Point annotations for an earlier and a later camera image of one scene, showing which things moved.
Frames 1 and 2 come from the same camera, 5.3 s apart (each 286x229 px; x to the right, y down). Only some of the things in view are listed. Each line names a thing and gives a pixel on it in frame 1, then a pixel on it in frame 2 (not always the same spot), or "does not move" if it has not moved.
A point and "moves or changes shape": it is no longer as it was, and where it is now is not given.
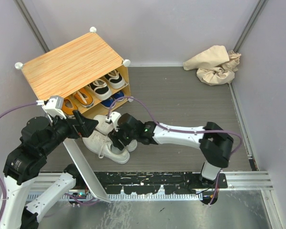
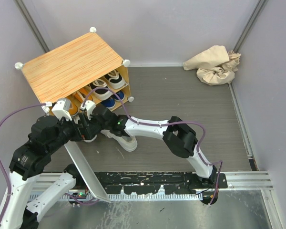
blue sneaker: x=107 y=103 does not move
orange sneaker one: x=84 y=97 does not move
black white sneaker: x=100 y=89 does not move
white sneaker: x=102 y=144 moves or changes shape
